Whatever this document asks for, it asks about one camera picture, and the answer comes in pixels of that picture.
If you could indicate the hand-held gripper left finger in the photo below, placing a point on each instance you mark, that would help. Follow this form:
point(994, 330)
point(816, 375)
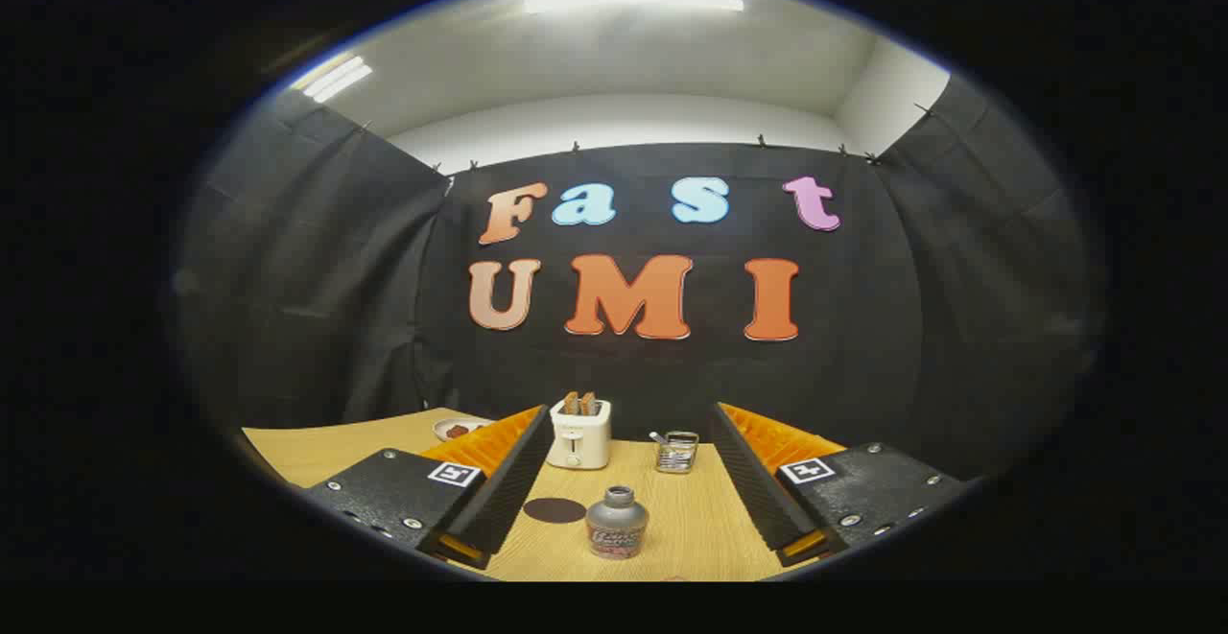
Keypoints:
point(504, 495)

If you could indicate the wooden table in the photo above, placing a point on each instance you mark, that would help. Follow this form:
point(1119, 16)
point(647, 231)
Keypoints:
point(691, 519)

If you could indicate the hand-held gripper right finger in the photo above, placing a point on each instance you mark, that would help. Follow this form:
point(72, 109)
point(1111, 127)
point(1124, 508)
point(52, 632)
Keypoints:
point(758, 490)

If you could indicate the small cream plate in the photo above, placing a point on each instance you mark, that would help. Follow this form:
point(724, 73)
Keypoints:
point(443, 434)

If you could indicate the cream toaster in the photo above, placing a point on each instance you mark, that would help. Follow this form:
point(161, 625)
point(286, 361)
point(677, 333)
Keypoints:
point(578, 442)

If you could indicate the silver juice bottle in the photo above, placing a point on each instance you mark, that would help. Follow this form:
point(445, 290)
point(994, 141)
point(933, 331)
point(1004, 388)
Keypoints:
point(617, 524)

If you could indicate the dark brown round coaster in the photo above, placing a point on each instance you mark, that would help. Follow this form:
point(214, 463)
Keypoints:
point(554, 510)

